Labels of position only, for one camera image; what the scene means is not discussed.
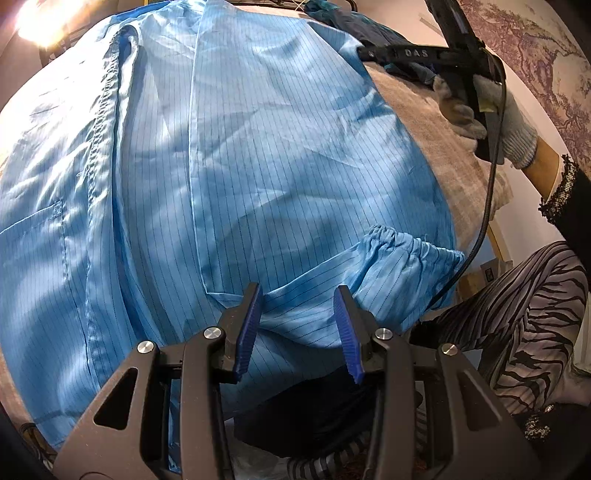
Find person's right forearm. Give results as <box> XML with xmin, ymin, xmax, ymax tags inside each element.
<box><xmin>522</xmin><ymin>138</ymin><xmax>591</xmax><ymax>241</ymax></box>

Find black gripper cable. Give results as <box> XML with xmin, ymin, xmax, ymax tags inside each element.
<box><xmin>429</xmin><ymin>60</ymin><xmax>509</xmax><ymax>308</ymax></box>

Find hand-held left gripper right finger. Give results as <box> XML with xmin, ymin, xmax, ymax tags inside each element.
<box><xmin>333</xmin><ymin>285</ymin><xmax>541</xmax><ymax>480</ymax></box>

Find person's right hand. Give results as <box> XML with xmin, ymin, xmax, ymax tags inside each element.
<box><xmin>431</xmin><ymin>74</ymin><xmax>539</xmax><ymax>169</ymax></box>

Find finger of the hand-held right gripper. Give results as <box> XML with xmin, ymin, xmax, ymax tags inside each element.
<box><xmin>358</xmin><ymin>44</ymin><xmax>451</xmax><ymax>65</ymax></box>

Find round studio light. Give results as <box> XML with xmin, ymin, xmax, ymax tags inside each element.
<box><xmin>16</xmin><ymin>0</ymin><xmax>93</xmax><ymax>47</ymax></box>

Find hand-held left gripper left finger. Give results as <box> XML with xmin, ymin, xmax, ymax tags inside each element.
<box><xmin>53</xmin><ymin>282</ymin><xmax>264</xmax><ymax>480</ymax></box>

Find folded dark clothes teal lining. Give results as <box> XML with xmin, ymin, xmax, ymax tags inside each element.
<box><xmin>305</xmin><ymin>0</ymin><xmax>437</xmax><ymax>86</ymax></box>

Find person's zebra striped trousers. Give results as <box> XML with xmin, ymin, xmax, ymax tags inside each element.
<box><xmin>286</xmin><ymin>240</ymin><xmax>591</xmax><ymax>480</ymax></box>

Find landscape wall painting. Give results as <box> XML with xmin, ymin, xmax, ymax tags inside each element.
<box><xmin>455</xmin><ymin>0</ymin><xmax>591</xmax><ymax>162</ymax></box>

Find light blue striped work coat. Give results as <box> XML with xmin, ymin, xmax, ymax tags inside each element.
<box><xmin>0</xmin><ymin>0</ymin><xmax>466</xmax><ymax>472</ymax></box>

